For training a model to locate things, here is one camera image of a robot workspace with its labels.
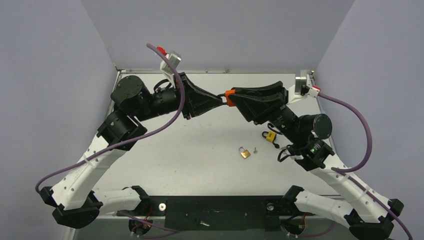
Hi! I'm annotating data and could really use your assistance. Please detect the orange padlock with key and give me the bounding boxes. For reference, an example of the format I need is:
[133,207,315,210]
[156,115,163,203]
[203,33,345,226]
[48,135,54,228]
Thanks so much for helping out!
[217,89,236,107]

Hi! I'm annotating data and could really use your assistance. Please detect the brass padlock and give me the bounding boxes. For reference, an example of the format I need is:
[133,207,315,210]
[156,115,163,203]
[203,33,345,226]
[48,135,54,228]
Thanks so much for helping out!
[238,146,251,159]

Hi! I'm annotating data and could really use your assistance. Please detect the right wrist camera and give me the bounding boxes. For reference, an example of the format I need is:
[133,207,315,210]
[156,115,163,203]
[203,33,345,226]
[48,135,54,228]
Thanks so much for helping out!
[287,70,321,105]

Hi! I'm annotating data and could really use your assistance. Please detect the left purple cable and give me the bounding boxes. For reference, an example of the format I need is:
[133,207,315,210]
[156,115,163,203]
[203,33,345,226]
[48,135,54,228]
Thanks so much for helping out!
[35,43,186,194]

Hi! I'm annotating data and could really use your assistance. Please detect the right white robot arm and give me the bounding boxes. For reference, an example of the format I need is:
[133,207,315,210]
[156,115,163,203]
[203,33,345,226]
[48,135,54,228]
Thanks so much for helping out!
[224,82,404,240]

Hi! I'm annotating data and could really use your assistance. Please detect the aluminium frame rail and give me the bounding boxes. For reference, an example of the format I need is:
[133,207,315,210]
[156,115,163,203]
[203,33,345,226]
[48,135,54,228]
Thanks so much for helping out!
[67,195,368,220]

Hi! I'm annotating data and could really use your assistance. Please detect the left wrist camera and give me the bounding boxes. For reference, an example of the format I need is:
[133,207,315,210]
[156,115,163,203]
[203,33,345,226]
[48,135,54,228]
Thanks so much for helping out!
[156,46,182,84]

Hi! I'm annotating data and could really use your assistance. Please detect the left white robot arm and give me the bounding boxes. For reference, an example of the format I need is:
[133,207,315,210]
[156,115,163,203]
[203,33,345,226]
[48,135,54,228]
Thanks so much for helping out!
[36,72,224,229]

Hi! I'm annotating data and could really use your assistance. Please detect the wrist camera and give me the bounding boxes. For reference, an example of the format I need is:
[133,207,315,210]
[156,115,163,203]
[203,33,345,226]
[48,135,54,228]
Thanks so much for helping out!
[287,70,321,105]
[156,46,182,84]

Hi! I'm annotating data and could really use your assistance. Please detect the yellow padlock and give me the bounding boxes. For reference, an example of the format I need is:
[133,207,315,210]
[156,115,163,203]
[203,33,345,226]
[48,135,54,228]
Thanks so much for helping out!
[261,131,280,149]

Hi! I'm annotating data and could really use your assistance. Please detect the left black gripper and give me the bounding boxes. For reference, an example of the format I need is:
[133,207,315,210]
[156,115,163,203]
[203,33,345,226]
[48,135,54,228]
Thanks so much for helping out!
[135,72,224,123]

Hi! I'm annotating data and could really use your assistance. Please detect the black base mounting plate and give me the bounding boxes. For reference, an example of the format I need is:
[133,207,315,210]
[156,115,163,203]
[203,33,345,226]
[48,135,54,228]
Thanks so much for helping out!
[118,195,303,231]

